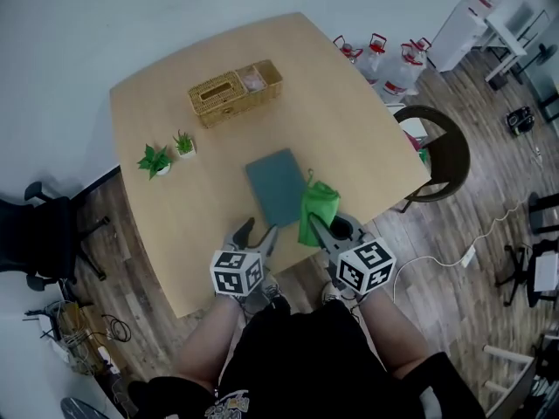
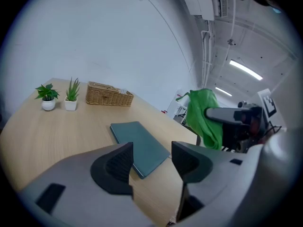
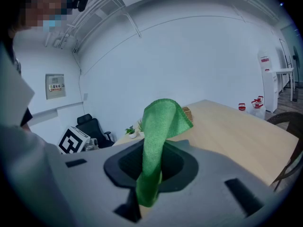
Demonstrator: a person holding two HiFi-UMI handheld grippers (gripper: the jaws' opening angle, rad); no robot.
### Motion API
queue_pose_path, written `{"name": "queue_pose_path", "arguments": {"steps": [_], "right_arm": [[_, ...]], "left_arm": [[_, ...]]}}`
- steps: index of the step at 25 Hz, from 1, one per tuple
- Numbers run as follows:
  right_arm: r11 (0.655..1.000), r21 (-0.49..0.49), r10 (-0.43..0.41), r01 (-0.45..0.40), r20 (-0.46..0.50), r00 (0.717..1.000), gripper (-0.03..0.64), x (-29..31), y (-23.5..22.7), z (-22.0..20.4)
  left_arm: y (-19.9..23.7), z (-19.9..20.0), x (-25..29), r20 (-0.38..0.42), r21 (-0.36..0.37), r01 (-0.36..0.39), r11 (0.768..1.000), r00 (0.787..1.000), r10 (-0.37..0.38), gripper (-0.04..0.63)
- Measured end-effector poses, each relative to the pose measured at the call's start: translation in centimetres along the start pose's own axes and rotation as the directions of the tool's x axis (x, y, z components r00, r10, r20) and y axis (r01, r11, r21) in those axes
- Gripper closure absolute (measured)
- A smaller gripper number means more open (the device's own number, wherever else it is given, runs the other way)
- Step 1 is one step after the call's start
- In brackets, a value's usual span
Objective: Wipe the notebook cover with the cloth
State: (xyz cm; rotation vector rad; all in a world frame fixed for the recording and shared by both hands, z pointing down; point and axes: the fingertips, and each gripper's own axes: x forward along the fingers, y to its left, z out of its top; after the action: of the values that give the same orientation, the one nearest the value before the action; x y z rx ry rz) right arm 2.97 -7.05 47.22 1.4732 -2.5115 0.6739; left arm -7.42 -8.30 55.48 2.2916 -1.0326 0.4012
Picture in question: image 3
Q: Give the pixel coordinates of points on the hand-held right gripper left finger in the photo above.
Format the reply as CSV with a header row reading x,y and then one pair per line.
x,y
94,185

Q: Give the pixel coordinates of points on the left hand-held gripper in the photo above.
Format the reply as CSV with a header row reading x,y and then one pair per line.
x,y
72,142

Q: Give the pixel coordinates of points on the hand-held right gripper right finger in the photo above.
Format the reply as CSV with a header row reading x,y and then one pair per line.
x,y
208,197

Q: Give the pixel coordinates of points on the green cloth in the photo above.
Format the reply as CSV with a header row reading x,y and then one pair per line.
x,y
156,136

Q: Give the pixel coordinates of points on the black office chair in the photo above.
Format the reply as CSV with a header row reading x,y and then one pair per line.
x,y
94,129

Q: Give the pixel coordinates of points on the small potted plant white pot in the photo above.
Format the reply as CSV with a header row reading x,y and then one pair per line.
x,y
130,132
141,128

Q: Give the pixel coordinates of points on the person's white shirt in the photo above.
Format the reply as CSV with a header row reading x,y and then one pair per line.
x,y
16,169

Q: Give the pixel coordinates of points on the woven wicker basket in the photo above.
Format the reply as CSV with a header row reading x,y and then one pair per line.
x,y
189,113

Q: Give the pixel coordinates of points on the small clear jug red cap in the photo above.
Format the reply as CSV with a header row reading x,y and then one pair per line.
x,y
242,107

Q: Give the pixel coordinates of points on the dark wicker chair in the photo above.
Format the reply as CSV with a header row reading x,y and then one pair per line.
x,y
292,122

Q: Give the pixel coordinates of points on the blue face mask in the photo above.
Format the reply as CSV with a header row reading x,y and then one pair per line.
x,y
50,22

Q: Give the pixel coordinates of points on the white cabinet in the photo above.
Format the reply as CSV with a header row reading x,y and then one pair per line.
x,y
268,84

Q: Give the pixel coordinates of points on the white side table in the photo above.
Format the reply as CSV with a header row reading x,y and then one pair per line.
x,y
285,71

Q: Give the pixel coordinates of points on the white wall socket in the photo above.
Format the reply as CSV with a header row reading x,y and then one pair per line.
x,y
85,96

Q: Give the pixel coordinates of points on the grey wall electrical panel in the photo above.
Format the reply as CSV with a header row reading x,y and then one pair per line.
x,y
55,86

